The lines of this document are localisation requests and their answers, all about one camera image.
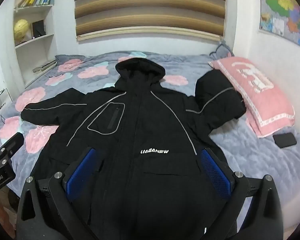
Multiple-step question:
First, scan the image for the pink pillow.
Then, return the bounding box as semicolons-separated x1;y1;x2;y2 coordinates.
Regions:
208;56;296;138

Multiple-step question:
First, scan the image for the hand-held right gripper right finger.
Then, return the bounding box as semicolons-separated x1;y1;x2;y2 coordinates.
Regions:
201;147;283;240

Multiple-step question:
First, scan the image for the black hooded jacket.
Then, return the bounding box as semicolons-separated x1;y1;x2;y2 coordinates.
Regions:
20;57;247;240

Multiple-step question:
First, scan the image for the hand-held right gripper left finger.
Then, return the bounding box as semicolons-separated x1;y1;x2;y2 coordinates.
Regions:
16;147;101;240

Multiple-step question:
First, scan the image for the stack of flat books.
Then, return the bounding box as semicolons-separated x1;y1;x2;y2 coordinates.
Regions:
32;60;58;73

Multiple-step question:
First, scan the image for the yellow globe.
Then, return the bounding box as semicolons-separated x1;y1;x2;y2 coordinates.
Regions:
14;19;30;43

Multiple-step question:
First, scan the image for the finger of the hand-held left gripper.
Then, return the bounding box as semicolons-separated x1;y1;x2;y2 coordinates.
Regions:
0;132;24;157

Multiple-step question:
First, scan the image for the colourful wall map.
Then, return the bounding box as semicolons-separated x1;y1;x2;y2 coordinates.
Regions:
259;0;300;53

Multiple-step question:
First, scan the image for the black phone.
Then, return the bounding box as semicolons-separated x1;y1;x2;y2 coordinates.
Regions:
273;133;298;149

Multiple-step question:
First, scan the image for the grey pillow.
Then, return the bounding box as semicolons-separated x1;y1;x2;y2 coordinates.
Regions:
209;42;234;57

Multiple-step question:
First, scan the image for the white bookshelf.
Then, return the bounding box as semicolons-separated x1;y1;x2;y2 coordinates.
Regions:
13;0;58;87

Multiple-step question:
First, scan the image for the grey floral bed quilt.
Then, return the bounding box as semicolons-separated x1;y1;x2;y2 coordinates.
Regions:
0;51;300;205

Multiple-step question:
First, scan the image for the striped window blind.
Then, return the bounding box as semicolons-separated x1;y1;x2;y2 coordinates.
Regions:
74;0;227;42

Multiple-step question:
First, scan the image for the black picture frame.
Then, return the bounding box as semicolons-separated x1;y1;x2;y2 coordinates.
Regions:
31;19;45;38

